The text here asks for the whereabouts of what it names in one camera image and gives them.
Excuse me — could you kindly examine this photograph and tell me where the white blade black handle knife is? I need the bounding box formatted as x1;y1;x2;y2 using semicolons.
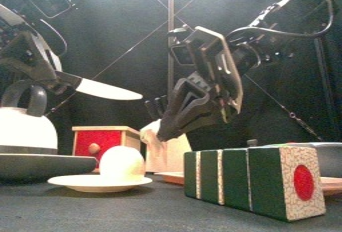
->
53;70;144;102

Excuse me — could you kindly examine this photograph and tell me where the white toy egg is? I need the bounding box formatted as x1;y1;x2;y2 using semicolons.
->
97;145;146;182

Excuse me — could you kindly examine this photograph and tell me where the white cloth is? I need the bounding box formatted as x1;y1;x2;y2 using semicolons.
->
138;118;193;174

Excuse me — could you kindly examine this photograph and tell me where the black cloth backdrop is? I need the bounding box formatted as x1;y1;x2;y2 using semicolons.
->
0;0;342;150

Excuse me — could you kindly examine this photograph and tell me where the red wooden drawer box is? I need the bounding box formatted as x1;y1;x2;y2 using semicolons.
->
70;125;142;174

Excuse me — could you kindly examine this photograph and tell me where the green sushi roll toy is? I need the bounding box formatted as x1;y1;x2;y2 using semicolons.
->
182;145;327;223

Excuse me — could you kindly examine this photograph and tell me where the grey metal pan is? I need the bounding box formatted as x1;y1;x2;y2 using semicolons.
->
261;141;342;179

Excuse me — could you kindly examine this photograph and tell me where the black toy stove plate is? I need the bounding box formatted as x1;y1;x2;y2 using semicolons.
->
0;152;98;183

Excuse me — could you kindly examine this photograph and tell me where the white round plate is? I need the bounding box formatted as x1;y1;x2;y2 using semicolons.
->
46;173;153;194

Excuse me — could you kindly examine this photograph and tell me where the black knife handle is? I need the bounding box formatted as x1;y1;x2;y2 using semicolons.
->
142;99;160;121
158;94;170;114
153;97;164;118

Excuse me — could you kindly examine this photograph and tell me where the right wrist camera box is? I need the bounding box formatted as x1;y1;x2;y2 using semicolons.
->
166;25;200;68

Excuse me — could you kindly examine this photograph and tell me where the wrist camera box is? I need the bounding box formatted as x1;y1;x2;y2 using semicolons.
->
166;25;200;68
27;0;73;20

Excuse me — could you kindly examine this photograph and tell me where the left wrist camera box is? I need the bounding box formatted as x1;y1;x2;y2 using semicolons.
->
27;0;73;20

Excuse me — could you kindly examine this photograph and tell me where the thin diagonal brace wire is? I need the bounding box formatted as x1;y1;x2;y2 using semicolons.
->
46;0;224;114
129;0;323;142

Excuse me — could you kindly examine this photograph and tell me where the white kettle black handle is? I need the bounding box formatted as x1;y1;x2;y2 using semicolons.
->
0;80;59;155

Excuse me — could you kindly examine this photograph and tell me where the vertical metal frame post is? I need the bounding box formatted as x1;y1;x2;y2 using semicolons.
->
166;0;176;94

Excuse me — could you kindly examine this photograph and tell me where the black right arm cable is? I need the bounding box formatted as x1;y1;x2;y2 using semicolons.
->
225;0;336;41

